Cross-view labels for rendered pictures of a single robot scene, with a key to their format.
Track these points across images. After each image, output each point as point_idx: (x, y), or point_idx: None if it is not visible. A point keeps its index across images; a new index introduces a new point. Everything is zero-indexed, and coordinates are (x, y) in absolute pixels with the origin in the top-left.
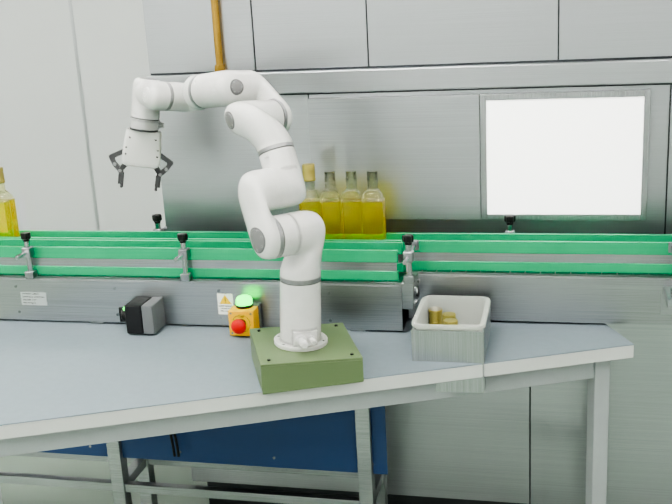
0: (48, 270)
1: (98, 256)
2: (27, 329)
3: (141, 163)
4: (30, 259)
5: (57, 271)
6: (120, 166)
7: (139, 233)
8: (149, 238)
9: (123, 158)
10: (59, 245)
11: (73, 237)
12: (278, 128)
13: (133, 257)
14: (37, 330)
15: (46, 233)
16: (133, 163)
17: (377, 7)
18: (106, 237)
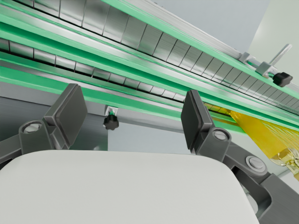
0: (233, 58)
1: (191, 37)
2: (231, 22)
3: (115, 168)
4: (258, 63)
5: (225, 54)
6: (225, 152)
7: (135, 106)
8: (118, 70)
9: (242, 194)
10: (224, 93)
11: (211, 102)
12: None
13: (141, 10)
14: (225, 14)
15: (224, 127)
16: (167, 165)
17: None
18: (172, 112)
